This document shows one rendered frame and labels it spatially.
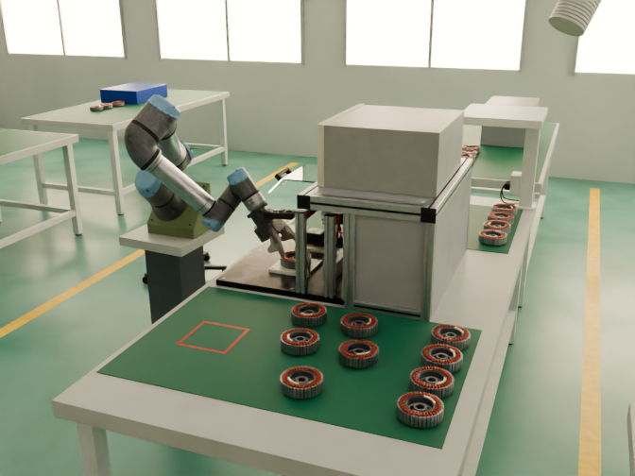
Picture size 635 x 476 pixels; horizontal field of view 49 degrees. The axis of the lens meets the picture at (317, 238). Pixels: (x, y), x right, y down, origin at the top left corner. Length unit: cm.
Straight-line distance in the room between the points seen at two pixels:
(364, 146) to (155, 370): 91
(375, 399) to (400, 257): 53
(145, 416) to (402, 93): 574
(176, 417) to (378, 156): 99
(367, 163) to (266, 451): 98
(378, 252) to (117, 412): 90
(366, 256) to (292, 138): 551
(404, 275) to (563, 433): 123
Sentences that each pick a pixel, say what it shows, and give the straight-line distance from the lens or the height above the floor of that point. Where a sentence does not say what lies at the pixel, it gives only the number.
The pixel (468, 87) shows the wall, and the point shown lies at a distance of 700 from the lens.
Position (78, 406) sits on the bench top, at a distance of 186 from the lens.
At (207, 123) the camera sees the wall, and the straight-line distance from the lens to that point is 805.
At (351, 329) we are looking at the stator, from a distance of 204.
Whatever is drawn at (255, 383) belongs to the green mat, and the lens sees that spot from 185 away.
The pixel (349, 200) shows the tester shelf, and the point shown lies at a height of 111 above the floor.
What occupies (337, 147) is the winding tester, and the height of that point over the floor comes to 125.
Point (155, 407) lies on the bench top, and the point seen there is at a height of 75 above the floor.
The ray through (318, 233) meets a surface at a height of 92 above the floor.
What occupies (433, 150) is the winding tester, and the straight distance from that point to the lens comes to 212.
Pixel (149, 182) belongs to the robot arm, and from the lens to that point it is 280.
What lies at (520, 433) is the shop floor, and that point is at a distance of 305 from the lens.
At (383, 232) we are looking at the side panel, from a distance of 212.
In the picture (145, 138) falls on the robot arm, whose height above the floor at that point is 125.
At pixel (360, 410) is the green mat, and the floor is 75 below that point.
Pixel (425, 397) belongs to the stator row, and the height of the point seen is 79.
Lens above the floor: 172
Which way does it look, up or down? 20 degrees down
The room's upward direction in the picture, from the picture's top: straight up
